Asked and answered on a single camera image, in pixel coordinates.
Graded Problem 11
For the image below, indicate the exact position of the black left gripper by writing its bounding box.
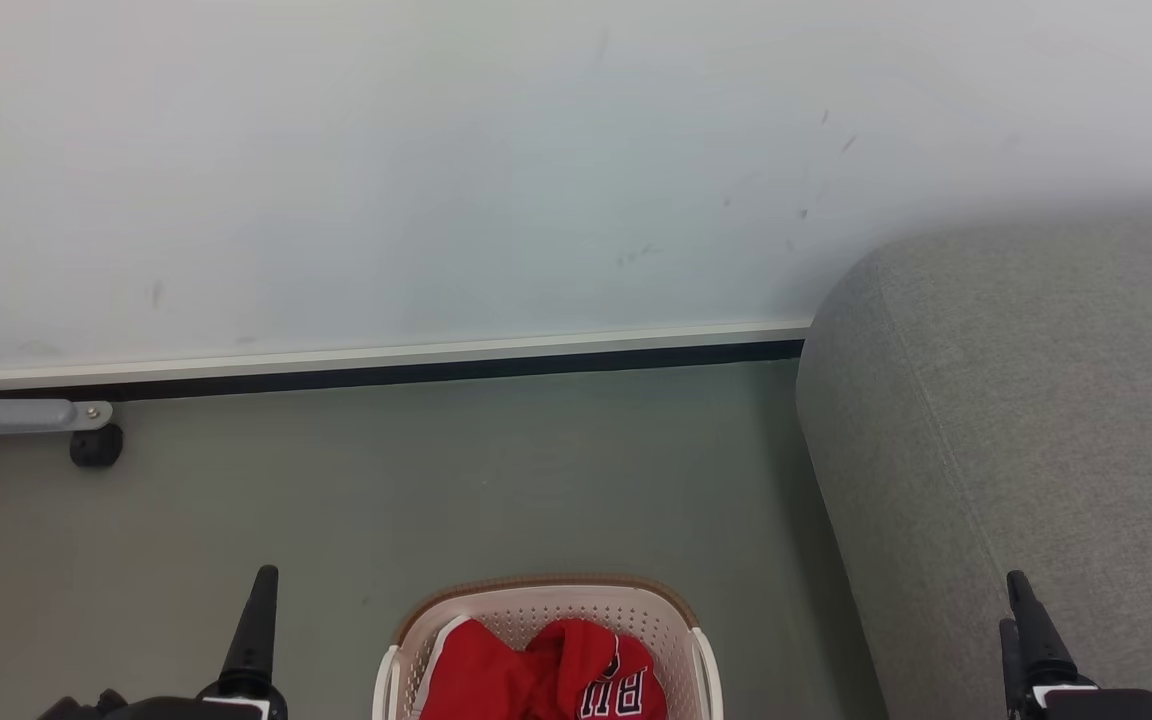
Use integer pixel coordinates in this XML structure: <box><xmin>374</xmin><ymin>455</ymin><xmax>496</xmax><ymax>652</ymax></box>
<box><xmin>36</xmin><ymin>565</ymin><xmax>289</xmax><ymax>720</ymax></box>

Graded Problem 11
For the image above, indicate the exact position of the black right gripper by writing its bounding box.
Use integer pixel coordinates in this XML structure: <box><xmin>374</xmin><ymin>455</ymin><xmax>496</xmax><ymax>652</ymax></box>
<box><xmin>998</xmin><ymin>570</ymin><xmax>1152</xmax><ymax>720</ymax></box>

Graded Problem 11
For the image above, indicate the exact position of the red jersey garment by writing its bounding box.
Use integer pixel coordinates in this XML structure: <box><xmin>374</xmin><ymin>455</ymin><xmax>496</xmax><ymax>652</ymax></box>
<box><xmin>419</xmin><ymin>617</ymin><xmax>669</xmax><ymax>720</ymax></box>

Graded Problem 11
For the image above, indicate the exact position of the grey fabric sofa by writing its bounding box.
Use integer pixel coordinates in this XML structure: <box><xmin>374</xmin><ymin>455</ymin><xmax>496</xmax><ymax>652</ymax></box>
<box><xmin>796</xmin><ymin>205</ymin><xmax>1152</xmax><ymax>720</ymax></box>

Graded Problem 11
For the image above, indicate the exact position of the black castor wheel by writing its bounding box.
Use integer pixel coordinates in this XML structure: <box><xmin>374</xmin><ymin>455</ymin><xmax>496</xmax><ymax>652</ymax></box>
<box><xmin>69</xmin><ymin>424</ymin><xmax>124</xmax><ymax>469</ymax></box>

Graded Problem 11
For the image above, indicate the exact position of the cream perforated laundry basket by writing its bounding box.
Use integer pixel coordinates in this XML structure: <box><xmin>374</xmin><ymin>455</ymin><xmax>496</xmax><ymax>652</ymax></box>
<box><xmin>372</xmin><ymin>573</ymin><xmax>725</xmax><ymax>720</ymax></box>

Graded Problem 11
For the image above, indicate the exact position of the white and black skirting board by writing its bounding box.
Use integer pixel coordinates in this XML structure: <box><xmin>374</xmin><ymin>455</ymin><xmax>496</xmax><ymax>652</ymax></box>
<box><xmin>0</xmin><ymin>320</ymin><xmax>813</xmax><ymax>403</ymax></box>

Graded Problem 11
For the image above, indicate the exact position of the grey metal stand leg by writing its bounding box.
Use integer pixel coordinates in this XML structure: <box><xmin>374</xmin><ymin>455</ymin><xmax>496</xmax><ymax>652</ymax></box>
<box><xmin>0</xmin><ymin>372</ymin><xmax>115</xmax><ymax>443</ymax></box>

